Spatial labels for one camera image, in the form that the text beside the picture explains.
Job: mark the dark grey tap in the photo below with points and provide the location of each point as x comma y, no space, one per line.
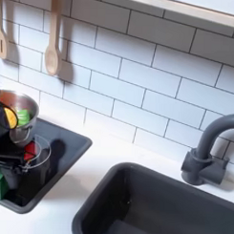
203,157

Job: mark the black toy stove top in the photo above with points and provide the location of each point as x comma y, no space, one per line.
67,146

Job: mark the dark grey sink basin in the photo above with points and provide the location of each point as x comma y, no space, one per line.
170,206

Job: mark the orange toy carrot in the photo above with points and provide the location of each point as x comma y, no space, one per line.
11,119

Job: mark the steel pot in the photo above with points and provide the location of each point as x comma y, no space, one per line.
22,99

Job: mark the wooden window sill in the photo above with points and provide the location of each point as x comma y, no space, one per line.
189,10

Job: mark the wooden slotted spatula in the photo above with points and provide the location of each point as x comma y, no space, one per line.
1,44

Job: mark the wooden spoon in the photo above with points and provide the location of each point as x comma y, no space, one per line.
52,57

